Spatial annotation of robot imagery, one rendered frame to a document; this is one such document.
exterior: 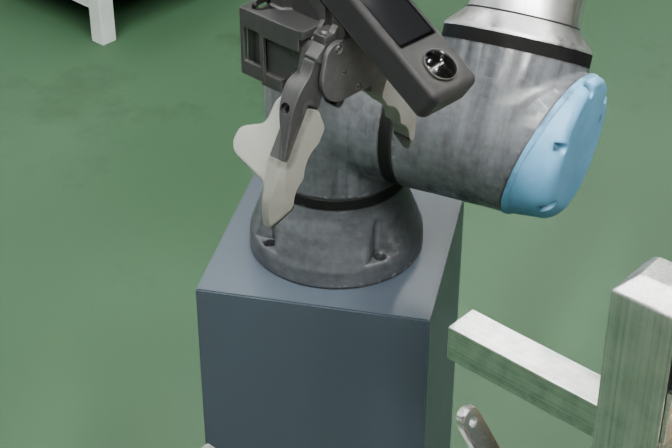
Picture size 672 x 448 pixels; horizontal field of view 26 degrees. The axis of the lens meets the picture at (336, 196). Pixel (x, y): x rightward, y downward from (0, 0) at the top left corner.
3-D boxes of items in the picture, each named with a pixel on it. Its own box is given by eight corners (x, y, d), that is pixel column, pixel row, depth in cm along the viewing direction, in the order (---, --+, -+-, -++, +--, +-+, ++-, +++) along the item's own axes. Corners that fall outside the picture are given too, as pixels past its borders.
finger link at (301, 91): (293, 162, 102) (342, 48, 102) (311, 171, 101) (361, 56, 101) (253, 149, 98) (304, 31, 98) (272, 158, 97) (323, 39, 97)
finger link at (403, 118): (382, 95, 114) (335, 32, 107) (440, 120, 111) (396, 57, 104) (360, 127, 114) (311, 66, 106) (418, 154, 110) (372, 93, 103)
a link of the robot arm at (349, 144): (304, 114, 164) (302, -30, 154) (445, 148, 158) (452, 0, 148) (239, 179, 152) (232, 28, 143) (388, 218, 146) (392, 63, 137)
